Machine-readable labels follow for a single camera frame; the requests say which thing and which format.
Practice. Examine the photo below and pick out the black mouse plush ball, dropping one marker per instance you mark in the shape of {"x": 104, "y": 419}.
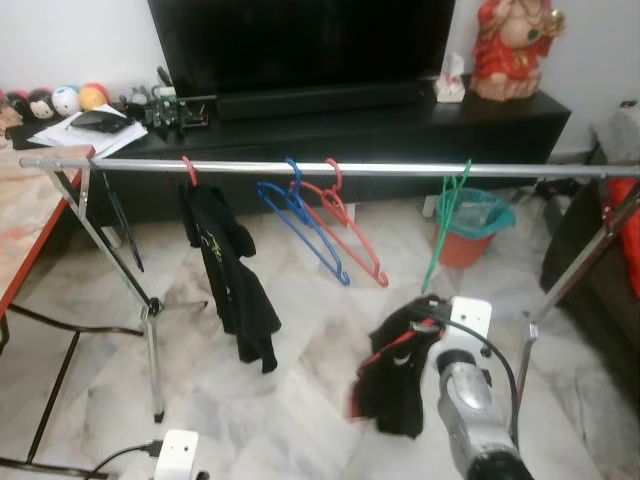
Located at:
{"x": 41, "y": 105}

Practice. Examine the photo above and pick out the orange bin teal bag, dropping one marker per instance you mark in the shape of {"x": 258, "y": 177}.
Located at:
{"x": 465, "y": 245}

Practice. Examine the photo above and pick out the red plastic clothes hanger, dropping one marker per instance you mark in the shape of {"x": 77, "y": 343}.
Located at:
{"x": 380, "y": 278}
{"x": 192, "y": 178}

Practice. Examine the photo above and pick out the marble top folding table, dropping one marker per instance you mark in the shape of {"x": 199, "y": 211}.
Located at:
{"x": 30, "y": 210}

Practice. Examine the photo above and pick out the green plastic clothes hanger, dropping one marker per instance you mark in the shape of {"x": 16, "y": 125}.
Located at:
{"x": 430, "y": 270}

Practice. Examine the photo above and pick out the thin black clothes hanger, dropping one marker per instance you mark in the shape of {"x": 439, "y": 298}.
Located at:
{"x": 139, "y": 262}

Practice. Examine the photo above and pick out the white paper stack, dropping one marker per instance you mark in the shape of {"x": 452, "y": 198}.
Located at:
{"x": 60, "y": 140}

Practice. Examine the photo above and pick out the dark grey sofa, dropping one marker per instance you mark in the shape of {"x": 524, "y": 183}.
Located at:
{"x": 575, "y": 250}

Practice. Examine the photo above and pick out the black wallet pouch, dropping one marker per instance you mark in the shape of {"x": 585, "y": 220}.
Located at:
{"x": 100, "y": 121}

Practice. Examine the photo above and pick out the orange plush ball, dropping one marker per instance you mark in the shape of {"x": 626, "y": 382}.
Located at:
{"x": 94, "y": 97}

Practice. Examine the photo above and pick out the chrome clothes rack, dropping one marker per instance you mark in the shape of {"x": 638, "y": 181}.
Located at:
{"x": 400, "y": 168}

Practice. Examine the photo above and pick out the white tissue box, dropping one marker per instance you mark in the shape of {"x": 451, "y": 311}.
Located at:
{"x": 450, "y": 88}

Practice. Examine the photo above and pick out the white blue plush ball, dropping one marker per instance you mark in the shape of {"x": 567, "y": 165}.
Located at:
{"x": 66, "y": 100}

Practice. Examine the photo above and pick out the red gold figurine statue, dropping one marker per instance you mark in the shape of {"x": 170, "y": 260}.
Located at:
{"x": 515, "y": 55}

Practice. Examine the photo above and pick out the black flat television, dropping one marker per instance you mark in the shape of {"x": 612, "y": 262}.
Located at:
{"x": 300, "y": 45}

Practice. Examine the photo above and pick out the grey covered side table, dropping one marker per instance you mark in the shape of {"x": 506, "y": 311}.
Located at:
{"x": 618, "y": 135}

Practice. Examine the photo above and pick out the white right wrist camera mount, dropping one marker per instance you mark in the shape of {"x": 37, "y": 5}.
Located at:
{"x": 470, "y": 320}

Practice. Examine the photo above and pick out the black printed t-shirt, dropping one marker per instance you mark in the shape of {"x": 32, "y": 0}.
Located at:
{"x": 235, "y": 290}

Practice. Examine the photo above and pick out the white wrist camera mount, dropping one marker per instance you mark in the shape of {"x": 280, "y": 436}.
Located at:
{"x": 470, "y": 320}
{"x": 178, "y": 455}

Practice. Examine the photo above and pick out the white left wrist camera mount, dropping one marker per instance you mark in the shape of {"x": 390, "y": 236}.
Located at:
{"x": 178, "y": 455}

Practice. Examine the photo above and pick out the blue plastic clothes hanger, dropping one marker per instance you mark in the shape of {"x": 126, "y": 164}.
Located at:
{"x": 343, "y": 277}

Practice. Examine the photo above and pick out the black garment red trim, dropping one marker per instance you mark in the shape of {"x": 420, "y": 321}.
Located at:
{"x": 400, "y": 390}

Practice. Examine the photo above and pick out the black electronics cluster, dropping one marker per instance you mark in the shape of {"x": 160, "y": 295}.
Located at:
{"x": 170, "y": 110}

